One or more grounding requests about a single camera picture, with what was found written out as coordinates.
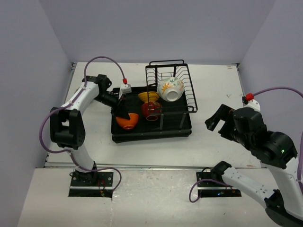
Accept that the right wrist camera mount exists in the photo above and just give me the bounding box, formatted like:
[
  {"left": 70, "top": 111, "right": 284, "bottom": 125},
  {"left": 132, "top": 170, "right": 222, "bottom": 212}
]
[{"left": 242, "top": 96, "right": 260, "bottom": 112}]

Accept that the black wire dish rack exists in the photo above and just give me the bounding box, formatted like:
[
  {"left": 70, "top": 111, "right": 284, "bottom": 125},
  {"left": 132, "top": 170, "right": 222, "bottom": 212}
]
[{"left": 145, "top": 59, "right": 198, "bottom": 130}]

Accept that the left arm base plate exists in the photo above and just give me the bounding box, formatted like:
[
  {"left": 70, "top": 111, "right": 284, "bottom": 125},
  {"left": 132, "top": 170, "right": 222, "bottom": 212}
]
[{"left": 68, "top": 170, "right": 114, "bottom": 198}]

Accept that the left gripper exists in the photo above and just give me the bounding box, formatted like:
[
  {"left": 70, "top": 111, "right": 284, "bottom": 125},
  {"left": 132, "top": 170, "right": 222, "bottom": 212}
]
[{"left": 93, "top": 92, "right": 130, "bottom": 120}]

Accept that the red bowl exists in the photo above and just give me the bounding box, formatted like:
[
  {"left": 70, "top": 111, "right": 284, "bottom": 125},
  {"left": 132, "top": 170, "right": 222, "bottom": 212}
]
[{"left": 141, "top": 101, "right": 162, "bottom": 122}]

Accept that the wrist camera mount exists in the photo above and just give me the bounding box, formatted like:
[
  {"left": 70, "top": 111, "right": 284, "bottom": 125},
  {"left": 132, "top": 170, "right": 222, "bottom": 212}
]
[
  {"left": 118, "top": 84, "right": 132, "bottom": 100},
  {"left": 242, "top": 96, "right": 260, "bottom": 112}
]

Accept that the black drip tray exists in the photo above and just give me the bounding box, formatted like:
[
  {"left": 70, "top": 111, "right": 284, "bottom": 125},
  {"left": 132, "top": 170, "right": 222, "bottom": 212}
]
[{"left": 111, "top": 86, "right": 192, "bottom": 143}]

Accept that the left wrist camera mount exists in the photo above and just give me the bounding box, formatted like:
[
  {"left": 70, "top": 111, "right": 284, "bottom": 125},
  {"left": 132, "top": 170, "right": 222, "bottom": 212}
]
[{"left": 118, "top": 84, "right": 132, "bottom": 100}]

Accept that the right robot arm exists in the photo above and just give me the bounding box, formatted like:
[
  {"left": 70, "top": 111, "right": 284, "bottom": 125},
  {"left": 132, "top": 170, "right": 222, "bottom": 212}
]
[{"left": 205, "top": 105, "right": 303, "bottom": 227}]

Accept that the yellow bowl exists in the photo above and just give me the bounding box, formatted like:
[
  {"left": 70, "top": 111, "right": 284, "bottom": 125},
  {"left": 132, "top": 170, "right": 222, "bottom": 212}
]
[{"left": 138, "top": 91, "right": 160, "bottom": 103}]

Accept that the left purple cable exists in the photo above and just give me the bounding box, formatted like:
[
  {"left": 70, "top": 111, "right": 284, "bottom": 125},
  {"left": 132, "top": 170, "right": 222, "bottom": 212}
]
[{"left": 39, "top": 56, "right": 128, "bottom": 192}]

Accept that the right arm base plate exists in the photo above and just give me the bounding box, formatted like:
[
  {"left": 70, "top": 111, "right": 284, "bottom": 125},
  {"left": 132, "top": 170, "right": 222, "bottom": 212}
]
[{"left": 188, "top": 166, "right": 242, "bottom": 203}]

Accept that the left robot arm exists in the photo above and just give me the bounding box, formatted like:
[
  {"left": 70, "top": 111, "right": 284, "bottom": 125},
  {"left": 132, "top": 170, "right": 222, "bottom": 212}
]
[{"left": 50, "top": 74, "right": 130, "bottom": 186}]

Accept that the orange bowl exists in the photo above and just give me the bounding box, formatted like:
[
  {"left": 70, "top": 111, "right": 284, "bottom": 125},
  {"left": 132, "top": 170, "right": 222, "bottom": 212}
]
[{"left": 116, "top": 113, "right": 139, "bottom": 130}]

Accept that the white floral bowl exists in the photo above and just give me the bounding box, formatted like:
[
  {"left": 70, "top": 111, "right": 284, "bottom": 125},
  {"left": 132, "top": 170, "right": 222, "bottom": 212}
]
[{"left": 157, "top": 77, "right": 184, "bottom": 102}]

